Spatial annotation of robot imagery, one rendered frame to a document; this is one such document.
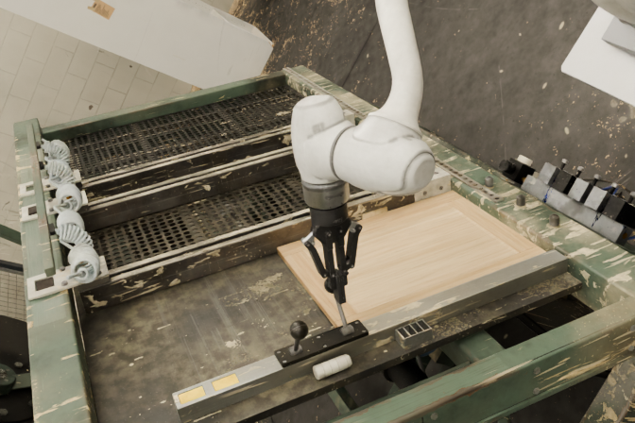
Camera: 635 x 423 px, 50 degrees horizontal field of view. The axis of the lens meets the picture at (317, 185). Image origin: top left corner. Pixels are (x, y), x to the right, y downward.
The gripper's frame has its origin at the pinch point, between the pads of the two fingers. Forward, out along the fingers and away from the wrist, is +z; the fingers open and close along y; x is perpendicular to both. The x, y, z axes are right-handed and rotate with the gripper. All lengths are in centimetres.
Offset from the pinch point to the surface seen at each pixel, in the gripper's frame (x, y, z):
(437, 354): 76, 68, 105
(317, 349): -3.6, -7.9, 10.7
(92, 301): 45, -49, 12
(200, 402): -4.1, -33.3, 12.3
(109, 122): 183, -26, 13
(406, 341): -8.0, 10.7, 13.5
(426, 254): 19.2, 32.3, 14.0
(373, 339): -4.1, 4.9, 13.2
